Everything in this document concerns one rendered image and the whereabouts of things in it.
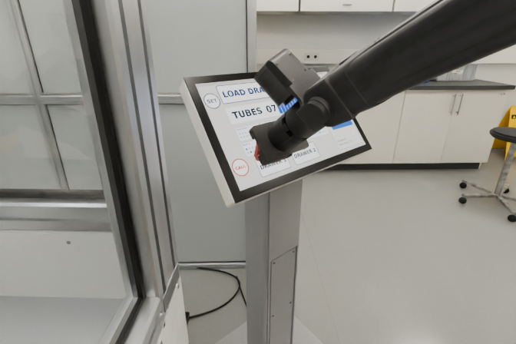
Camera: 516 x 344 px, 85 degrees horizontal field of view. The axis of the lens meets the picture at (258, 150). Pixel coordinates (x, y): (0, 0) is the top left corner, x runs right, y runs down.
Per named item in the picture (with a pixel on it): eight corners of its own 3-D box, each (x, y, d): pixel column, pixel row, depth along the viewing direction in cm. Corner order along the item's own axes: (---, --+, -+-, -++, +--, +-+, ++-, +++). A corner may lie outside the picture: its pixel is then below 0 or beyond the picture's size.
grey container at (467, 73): (455, 77, 319) (459, 61, 313) (475, 81, 290) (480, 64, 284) (419, 77, 318) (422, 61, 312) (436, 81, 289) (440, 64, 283)
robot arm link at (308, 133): (328, 127, 39) (345, 109, 42) (295, 90, 39) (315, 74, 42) (299, 147, 45) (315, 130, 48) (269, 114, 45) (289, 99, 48)
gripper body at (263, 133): (246, 130, 49) (267, 110, 43) (289, 120, 55) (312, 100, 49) (262, 165, 48) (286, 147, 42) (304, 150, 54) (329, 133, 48)
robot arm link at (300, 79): (331, 120, 33) (370, 82, 37) (266, 45, 33) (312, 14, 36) (289, 147, 44) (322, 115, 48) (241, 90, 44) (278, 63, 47)
